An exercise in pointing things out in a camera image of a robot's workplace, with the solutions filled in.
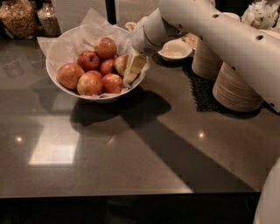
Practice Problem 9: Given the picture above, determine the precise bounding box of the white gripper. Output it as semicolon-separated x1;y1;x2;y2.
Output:
123;9;181;85

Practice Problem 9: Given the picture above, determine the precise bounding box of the yellow-red apple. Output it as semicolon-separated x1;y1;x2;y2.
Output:
114;54;129;76
56;63;85;90

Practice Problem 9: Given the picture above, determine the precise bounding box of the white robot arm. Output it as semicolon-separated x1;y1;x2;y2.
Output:
132;0;280;224

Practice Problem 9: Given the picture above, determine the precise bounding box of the small red centre apple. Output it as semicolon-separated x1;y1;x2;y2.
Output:
100;59;115;75

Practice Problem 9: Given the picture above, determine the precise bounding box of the small red apple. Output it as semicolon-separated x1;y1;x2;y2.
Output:
100;59;115;75
87;70;103;78

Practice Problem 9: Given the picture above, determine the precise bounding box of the front middle red apple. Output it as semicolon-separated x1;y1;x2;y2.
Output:
102;73;123;94

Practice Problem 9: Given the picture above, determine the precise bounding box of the top red-yellow apple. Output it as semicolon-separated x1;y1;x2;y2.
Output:
94;37;117;59

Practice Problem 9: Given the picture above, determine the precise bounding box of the large white bowl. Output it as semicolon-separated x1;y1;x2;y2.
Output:
45;25;150;103

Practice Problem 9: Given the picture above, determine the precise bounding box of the small white bowl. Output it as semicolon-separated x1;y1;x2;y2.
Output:
157;39;193;62

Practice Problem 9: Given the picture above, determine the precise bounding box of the small red middle apple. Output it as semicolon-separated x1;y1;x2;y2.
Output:
87;70;103;78

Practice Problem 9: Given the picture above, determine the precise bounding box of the dark red apple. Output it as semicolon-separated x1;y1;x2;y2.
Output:
77;51;101;72

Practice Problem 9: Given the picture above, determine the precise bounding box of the front left red apple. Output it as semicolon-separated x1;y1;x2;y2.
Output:
77;73;103;96

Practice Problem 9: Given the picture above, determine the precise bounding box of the white paper bowl liner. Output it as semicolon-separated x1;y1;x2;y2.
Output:
36;7;151;100

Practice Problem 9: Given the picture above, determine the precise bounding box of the plate with food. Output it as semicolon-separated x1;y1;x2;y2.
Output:
182;33;198;50

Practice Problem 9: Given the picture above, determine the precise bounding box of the left stack of paper plates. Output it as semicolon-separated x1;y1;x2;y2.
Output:
192;39;223;81

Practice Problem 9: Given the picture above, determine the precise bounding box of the stack of paper plates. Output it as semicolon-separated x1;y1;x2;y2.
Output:
192;39;223;81
213;63;263;112

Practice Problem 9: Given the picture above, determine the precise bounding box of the black mesh mat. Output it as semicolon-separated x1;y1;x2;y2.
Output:
186;68;228;113

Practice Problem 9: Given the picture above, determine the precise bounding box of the white sign panel left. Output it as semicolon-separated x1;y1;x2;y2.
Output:
52;0;107;32

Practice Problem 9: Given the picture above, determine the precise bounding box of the right glass cereal jar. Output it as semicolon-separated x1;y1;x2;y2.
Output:
38;1;61;38

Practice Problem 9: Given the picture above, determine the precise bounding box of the glass cereal jar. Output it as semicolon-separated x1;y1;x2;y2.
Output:
38;1;61;38
0;0;38;39

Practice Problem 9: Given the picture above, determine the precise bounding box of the right stack of paper plates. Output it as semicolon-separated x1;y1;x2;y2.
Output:
213;63;263;112

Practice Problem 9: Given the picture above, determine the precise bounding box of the left glass cereal jar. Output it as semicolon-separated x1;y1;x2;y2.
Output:
0;0;38;39

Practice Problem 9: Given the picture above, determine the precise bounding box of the clear plastic bag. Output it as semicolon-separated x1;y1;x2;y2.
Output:
241;0;280;30

